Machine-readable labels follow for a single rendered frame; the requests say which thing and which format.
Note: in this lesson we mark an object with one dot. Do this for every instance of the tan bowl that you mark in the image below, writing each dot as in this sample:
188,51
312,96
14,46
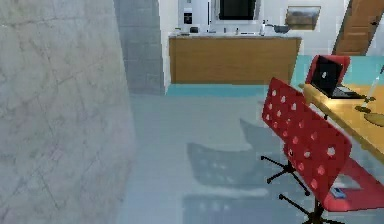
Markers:
376,118

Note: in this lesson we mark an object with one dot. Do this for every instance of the wooden kitchen counter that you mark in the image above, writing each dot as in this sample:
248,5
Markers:
233,60

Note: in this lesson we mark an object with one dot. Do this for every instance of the white fridge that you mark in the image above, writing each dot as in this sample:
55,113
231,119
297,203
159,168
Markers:
193,15

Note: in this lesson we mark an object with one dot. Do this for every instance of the white bottle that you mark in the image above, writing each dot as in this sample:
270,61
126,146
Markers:
262,28

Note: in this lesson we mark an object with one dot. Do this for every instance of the red perforated swivel chair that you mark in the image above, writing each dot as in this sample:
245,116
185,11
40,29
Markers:
308,140

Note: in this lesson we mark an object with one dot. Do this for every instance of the dark grey pan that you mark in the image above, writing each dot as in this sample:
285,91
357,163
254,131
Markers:
282,28

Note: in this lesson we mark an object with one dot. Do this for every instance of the black laptop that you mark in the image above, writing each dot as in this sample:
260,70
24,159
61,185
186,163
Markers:
328,78

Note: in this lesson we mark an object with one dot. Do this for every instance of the yellow wooden table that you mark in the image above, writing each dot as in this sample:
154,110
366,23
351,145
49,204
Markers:
350,111

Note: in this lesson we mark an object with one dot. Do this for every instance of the small blue white object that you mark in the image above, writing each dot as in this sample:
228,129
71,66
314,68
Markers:
338,193

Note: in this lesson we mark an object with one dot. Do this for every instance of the pale thin stick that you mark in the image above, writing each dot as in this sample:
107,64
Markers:
371,90

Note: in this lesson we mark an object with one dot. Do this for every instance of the brown wooden door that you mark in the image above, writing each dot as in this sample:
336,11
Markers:
358,28

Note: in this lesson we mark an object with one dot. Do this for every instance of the framed wall picture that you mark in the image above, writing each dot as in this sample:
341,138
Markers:
303,17

